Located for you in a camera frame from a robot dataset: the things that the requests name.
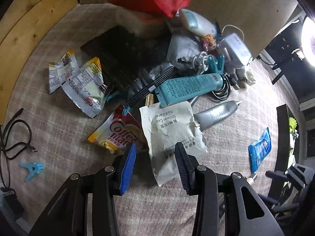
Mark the black pouch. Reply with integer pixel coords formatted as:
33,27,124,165
80,26,173,91

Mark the white power adapter box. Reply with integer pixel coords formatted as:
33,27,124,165
218,33,254,75

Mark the white looped cable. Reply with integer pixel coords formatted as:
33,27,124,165
220,25,245,40

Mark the black table leg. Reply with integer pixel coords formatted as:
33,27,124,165
272,67,291,85

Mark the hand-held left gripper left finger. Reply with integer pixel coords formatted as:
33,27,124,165
28,143,137,236

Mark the black adapter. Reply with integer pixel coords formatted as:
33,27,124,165
2,193,25,220

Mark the white squeeze bottle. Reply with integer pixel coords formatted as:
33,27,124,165
179,8,218,38

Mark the white ring lamp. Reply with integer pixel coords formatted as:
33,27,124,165
301,15,315,67

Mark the grey black striped packet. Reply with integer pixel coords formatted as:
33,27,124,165
125,63,180,106

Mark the wooden board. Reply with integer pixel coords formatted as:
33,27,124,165
0,0,78,126

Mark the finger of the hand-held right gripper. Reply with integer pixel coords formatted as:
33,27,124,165
257,193,302,213
265,165,315,190

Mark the teal tube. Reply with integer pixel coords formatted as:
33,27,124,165
155,73,223,107

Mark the red snack bag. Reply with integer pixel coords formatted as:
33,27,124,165
107,0,192,18

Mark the silver tube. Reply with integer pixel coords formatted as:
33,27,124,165
194,100,243,130

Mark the blue clothespin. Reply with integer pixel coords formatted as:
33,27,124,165
106,91,131,115
204,55,225,75

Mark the black bin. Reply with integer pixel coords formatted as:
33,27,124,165
276,104,299,175

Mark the thin black cable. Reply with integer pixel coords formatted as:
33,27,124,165
0,108,38,192

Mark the black comb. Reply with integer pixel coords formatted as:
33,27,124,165
136,67,158,91

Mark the silver sachet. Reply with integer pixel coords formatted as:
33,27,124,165
61,57,109,118
48,49,80,94

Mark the grey foil packet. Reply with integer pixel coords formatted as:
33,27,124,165
166,33,205,67

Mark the light blue clip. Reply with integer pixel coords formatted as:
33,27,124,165
20,162,45,183

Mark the white paper packet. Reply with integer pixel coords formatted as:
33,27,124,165
139,100,208,187

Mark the black equipment stand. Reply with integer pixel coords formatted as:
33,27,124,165
264,22,306,67

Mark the cartoon figure keychain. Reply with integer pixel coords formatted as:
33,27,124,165
203,34,221,54

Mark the red yellow creamer packet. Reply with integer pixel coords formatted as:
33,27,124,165
88,104,148,155

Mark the white cable bundle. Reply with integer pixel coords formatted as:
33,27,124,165
193,52,209,75

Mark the white plug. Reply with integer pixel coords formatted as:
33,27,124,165
237,69,255,88

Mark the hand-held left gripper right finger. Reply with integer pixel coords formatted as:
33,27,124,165
174,142,286,236

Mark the black cable coil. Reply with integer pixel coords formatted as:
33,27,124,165
209,75,240,101

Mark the pink plaid covered desktop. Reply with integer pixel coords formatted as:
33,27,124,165
5,4,303,236

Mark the blue wet wipes packet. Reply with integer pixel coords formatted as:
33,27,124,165
248,127,272,173

